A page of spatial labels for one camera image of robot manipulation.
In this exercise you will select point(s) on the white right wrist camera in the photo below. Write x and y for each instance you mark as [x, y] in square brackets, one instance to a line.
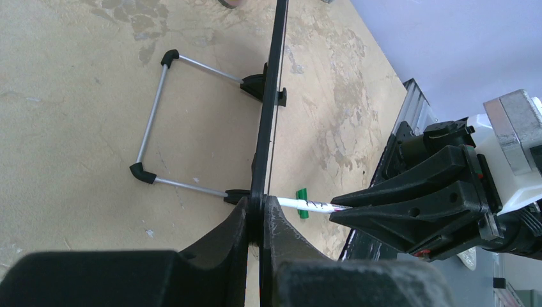
[508, 134]

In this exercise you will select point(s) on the silver whiteboard stand frame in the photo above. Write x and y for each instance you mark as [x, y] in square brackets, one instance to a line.
[200, 135]

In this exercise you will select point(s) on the white green whiteboard marker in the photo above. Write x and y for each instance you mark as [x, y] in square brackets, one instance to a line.
[312, 206]

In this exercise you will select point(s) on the pink cartoon bottle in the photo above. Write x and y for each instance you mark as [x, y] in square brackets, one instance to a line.
[231, 4]

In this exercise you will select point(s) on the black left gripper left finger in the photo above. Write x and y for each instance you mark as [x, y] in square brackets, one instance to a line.
[210, 272]

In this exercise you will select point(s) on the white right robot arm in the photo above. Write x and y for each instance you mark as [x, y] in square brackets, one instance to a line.
[423, 144]

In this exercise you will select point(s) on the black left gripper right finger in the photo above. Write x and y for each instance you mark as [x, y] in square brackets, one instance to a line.
[294, 273]

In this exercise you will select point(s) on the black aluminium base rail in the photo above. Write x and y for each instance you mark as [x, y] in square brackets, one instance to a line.
[360, 245]

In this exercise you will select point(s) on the white whiteboard black frame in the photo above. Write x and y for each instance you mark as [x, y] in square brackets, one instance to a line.
[266, 126]

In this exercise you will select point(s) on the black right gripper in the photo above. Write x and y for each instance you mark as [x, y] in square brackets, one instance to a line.
[448, 204]

